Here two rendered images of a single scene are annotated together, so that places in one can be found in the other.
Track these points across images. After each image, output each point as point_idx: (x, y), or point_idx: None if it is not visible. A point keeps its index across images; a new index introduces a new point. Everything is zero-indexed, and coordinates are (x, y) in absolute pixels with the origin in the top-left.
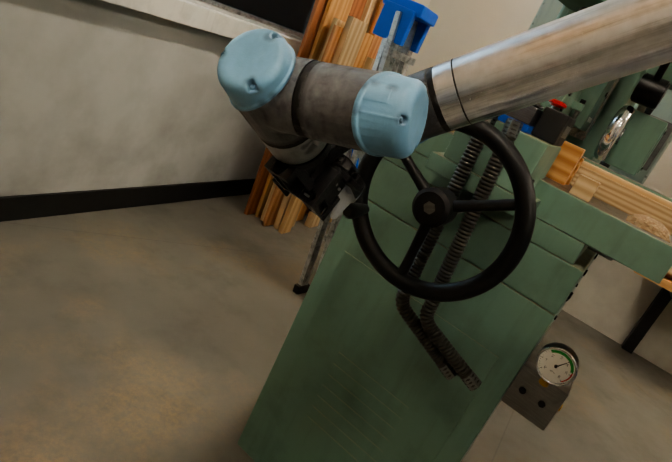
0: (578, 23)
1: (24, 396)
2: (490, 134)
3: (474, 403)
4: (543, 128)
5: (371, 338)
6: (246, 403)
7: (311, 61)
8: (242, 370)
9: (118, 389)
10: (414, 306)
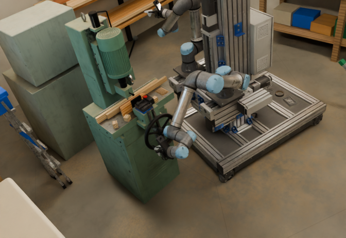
0: (185, 105)
1: None
2: (161, 116)
3: None
4: (151, 103)
5: (150, 156)
6: (128, 202)
7: (179, 144)
8: (114, 204)
9: (128, 237)
10: (151, 143)
